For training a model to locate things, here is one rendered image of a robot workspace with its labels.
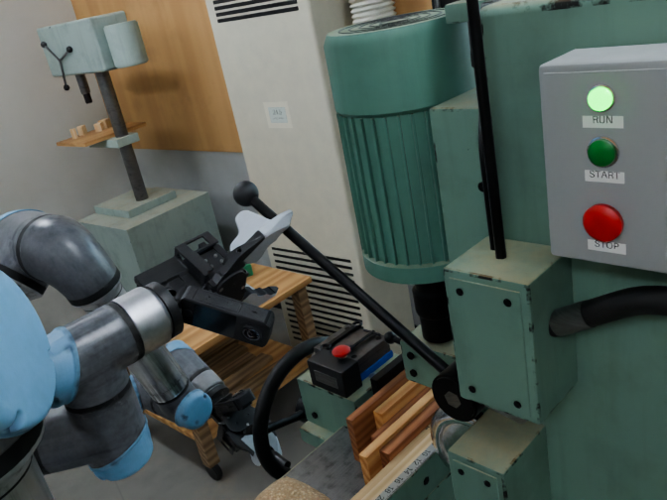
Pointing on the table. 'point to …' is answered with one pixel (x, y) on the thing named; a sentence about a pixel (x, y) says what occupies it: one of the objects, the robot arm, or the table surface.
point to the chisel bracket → (422, 371)
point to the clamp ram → (386, 374)
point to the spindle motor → (397, 134)
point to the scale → (407, 473)
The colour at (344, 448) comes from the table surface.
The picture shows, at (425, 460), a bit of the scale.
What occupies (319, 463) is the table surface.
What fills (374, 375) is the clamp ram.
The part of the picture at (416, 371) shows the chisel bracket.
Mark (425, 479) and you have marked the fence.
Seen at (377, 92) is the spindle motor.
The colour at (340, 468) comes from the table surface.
